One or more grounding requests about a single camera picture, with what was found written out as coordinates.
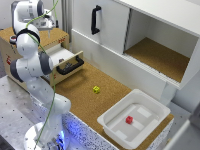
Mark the white sliding door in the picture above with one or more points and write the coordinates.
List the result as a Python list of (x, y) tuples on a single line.
[(111, 25)]

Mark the pink block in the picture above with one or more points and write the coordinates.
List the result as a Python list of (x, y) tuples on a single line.
[(129, 120)]

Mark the white cabinet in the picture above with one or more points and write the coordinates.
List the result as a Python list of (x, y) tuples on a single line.
[(166, 11)]

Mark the wooden drawer box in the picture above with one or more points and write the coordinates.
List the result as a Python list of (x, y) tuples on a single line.
[(7, 50)]

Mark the wooden drawer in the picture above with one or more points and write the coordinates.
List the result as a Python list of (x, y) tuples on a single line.
[(65, 53)]

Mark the white plastic box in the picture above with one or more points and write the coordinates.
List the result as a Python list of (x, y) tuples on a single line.
[(116, 128)]

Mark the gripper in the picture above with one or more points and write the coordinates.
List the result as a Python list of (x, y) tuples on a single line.
[(46, 22)]

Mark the yellow block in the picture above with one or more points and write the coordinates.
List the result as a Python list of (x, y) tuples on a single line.
[(96, 89)]

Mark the red button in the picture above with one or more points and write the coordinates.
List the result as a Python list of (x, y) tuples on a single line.
[(12, 39)]

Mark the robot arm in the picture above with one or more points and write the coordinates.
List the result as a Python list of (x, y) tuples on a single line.
[(31, 71)]

